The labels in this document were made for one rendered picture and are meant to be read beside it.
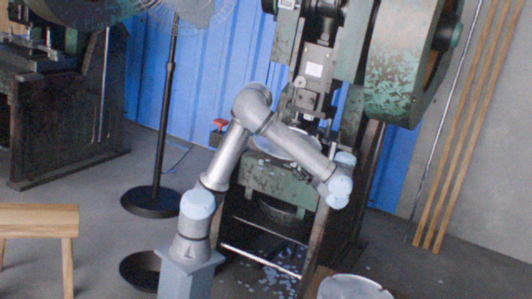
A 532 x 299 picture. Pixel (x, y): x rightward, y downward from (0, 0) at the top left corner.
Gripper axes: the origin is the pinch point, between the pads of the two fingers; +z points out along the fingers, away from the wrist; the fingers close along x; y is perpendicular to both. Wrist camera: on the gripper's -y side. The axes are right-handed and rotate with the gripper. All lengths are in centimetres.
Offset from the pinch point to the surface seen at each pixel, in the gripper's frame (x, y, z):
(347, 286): 36, -9, -40
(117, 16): -15, 44, 145
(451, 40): -55, -49, -11
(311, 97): -17.3, -13.1, 21.2
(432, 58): -41, -67, 14
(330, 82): -26.3, -17.2, 15.9
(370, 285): 35, -19, -41
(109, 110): 55, 38, 173
